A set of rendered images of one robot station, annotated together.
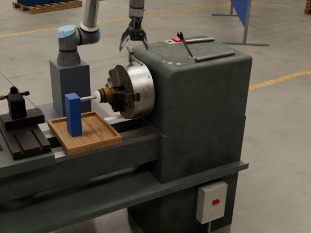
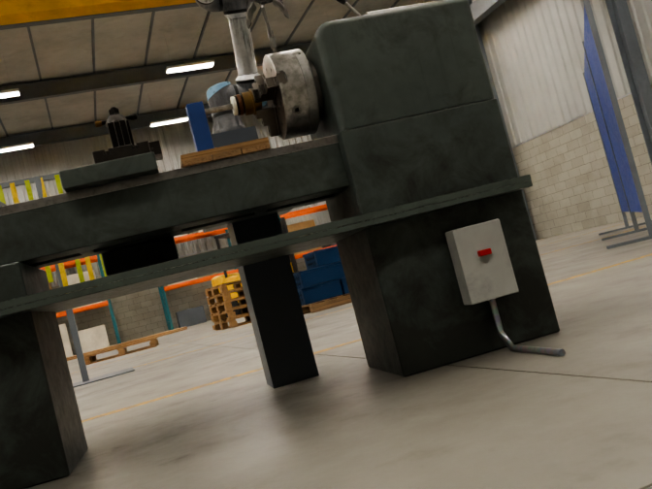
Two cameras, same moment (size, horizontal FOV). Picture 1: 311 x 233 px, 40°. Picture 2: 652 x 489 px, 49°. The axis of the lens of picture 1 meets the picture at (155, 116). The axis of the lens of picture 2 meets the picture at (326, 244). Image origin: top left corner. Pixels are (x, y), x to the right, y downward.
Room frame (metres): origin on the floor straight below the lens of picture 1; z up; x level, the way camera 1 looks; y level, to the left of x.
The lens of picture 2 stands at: (-0.26, -0.65, 0.39)
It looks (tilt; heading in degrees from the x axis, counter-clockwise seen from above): 3 degrees up; 18
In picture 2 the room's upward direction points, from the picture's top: 15 degrees counter-clockwise
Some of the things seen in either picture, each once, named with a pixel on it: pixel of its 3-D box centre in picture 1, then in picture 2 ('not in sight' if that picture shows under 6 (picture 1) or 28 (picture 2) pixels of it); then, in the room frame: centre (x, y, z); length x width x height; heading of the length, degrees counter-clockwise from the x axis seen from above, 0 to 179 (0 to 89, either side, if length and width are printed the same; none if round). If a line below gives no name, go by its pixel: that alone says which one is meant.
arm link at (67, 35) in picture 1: (68, 37); (222, 99); (2.62, 0.56, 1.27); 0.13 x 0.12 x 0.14; 122
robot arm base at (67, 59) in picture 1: (68, 55); (227, 124); (2.61, 0.57, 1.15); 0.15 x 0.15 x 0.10
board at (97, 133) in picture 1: (83, 131); (223, 162); (2.08, 0.40, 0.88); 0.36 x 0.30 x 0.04; 30
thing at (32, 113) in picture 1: (22, 118); (132, 155); (2.00, 0.70, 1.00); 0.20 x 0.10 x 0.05; 120
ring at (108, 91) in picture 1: (106, 95); (247, 103); (2.16, 0.28, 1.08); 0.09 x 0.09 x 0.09; 30
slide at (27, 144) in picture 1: (21, 132); (126, 166); (1.93, 0.69, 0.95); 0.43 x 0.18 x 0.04; 30
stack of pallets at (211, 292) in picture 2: not in sight; (249, 300); (10.91, 4.47, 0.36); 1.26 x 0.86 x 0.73; 138
